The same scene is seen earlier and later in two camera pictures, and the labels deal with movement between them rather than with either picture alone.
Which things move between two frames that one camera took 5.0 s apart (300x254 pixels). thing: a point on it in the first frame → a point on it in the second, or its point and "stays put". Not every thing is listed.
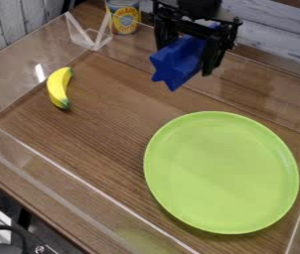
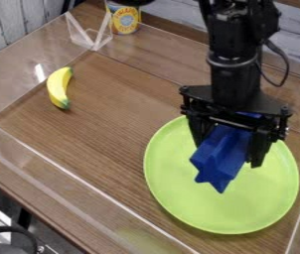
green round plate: (221, 172) stays put
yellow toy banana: (58, 83) stays put
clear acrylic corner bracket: (90, 38) stays put
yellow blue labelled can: (125, 13) stays put
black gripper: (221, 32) → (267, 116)
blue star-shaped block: (179, 62) → (224, 153)
